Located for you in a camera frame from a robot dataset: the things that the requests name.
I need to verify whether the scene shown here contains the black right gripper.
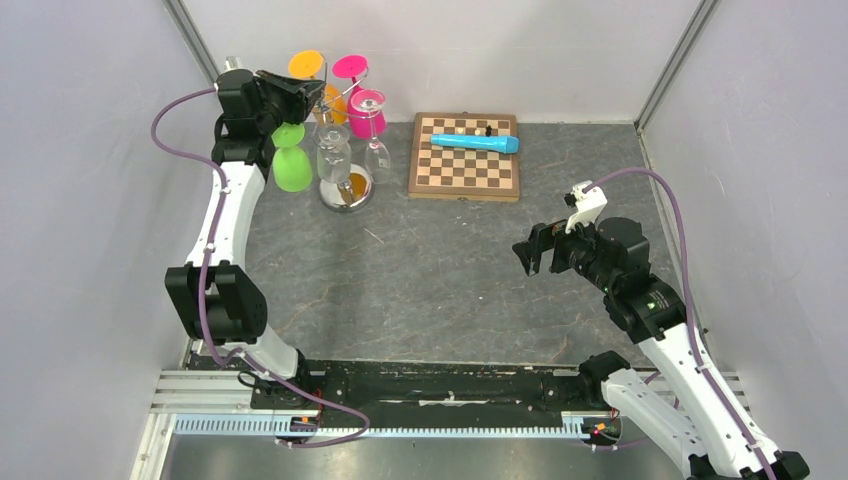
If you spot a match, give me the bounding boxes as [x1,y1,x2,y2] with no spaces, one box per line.
[512,207,617,293]

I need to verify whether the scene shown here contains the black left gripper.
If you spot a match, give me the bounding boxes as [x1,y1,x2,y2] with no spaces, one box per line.
[253,69,324,134]

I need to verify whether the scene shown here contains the chrome wine glass rack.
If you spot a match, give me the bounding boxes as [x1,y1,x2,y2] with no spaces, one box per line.
[307,62,376,214]

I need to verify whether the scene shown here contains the clear wine glass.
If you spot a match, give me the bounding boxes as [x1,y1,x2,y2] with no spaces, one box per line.
[315,124,352,184]
[353,89,391,184]

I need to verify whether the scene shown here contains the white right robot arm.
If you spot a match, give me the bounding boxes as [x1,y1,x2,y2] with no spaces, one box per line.
[512,217,811,479]

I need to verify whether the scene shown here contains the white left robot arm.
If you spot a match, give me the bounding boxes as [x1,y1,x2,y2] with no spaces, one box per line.
[164,67,325,408]

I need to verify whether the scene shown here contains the orange plastic wine glass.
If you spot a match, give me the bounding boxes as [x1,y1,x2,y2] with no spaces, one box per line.
[288,50,347,125]

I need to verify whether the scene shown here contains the clear wine glass front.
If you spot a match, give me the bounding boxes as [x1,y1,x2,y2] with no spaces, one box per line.
[315,124,352,184]

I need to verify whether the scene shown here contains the green plastic wine glass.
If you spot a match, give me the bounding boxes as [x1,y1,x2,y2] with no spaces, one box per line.
[271,123,313,192]

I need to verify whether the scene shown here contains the pink plastic wine glass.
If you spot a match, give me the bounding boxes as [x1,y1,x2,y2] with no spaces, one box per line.
[332,54,386,139]

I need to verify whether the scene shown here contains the blue cylindrical tube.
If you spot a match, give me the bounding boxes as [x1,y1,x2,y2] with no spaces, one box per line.
[430,134,520,154]

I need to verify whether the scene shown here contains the wooden chess board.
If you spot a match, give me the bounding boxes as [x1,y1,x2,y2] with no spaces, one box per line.
[408,112,521,202]

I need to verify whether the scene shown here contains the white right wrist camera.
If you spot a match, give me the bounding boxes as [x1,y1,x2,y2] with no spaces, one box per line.
[564,181,608,234]

